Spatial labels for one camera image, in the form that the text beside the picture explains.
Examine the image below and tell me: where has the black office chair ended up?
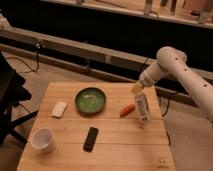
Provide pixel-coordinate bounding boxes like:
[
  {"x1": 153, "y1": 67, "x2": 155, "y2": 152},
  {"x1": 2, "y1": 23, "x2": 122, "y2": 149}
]
[{"x1": 0, "y1": 52, "x2": 38, "y2": 145}]

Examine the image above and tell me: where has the green bowl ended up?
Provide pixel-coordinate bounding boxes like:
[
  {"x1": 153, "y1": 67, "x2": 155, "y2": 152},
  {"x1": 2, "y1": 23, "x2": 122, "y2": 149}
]
[{"x1": 75, "y1": 87, "x2": 106, "y2": 115}]

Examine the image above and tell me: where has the black remote control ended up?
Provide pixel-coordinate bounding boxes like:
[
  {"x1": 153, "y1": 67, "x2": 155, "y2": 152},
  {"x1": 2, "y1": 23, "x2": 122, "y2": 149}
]
[{"x1": 83, "y1": 127, "x2": 99, "y2": 152}]

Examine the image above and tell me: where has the wooden table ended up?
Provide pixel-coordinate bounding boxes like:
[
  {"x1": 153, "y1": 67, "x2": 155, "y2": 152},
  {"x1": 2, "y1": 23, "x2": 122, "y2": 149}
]
[{"x1": 18, "y1": 82, "x2": 175, "y2": 171}]

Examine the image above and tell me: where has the white paper cup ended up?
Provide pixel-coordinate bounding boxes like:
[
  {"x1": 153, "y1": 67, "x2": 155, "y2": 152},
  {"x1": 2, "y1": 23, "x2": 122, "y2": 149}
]
[{"x1": 30, "y1": 128, "x2": 55, "y2": 153}]

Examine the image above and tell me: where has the orange carrot toy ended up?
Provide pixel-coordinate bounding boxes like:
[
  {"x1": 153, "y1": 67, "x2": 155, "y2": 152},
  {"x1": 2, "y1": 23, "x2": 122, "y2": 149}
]
[{"x1": 120, "y1": 104, "x2": 136, "y2": 117}]

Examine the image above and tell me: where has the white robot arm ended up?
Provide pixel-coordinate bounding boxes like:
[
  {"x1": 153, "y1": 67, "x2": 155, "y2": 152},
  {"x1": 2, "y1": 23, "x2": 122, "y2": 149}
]
[{"x1": 132, "y1": 46, "x2": 213, "y2": 123}]

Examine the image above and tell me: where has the white sponge block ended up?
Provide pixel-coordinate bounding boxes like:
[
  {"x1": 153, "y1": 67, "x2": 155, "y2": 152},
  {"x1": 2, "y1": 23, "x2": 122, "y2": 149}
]
[{"x1": 52, "y1": 101, "x2": 67, "y2": 118}]

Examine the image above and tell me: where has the black cable on floor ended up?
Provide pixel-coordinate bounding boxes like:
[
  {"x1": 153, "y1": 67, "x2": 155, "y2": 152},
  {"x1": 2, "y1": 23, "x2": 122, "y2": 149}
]
[{"x1": 4, "y1": 39, "x2": 44, "y2": 75}]

